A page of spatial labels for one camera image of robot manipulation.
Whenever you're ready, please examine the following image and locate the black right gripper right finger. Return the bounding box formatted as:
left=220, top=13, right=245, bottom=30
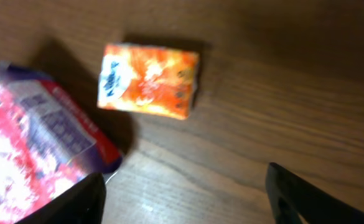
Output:
left=265, top=162, right=364, bottom=223

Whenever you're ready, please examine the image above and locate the red purple snack bag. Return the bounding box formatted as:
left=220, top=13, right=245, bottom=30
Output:
left=0, top=63, right=123, bottom=223

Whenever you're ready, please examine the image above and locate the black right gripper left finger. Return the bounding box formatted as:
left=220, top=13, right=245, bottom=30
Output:
left=17, top=173, right=106, bottom=224

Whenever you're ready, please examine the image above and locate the small orange snack pack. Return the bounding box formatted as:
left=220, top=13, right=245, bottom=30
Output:
left=97, top=44, right=200, bottom=120

